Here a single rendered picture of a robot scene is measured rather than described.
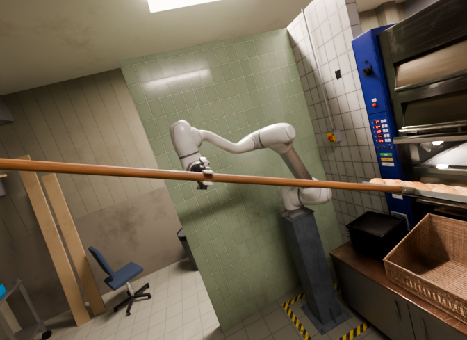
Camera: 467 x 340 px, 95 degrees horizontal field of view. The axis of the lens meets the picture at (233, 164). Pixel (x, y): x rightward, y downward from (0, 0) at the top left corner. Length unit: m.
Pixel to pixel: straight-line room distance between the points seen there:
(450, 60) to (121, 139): 3.63
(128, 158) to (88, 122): 0.76
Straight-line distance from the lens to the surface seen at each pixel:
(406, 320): 1.92
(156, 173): 0.71
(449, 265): 2.01
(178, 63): 2.07
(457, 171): 1.83
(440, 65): 1.71
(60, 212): 3.83
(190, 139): 1.00
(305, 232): 1.89
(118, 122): 3.79
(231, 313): 2.54
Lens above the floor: 1.80
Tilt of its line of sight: 9 degrees down
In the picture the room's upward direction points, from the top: 18 degrees counter-clockwise
